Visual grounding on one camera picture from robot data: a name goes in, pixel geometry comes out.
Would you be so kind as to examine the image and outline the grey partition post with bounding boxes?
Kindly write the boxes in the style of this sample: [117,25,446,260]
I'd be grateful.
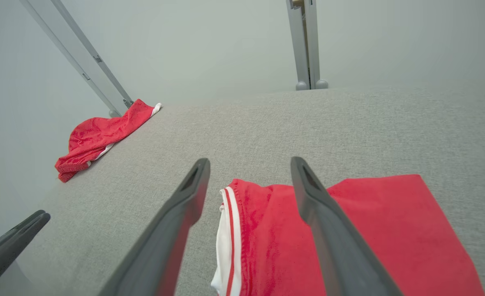
[286,0,329,91]
[19,0,134,118]

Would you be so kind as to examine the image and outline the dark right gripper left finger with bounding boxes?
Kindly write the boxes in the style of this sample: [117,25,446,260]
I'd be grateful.
[99,158,211,296]

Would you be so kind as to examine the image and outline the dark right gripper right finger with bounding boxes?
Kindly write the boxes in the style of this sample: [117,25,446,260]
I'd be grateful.
[291,156,403,296]

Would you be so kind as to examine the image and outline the red number 23 jersey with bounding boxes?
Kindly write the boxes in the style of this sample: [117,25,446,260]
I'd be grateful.
[211,174,485,296]

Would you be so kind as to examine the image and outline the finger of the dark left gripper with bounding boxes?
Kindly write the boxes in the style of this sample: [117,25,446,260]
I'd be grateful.
[0,210,46,260]
[0,213,51,290]

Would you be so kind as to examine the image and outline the red shorts with white stripe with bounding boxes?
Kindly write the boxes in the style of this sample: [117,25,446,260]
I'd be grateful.
[55,99,162,183]

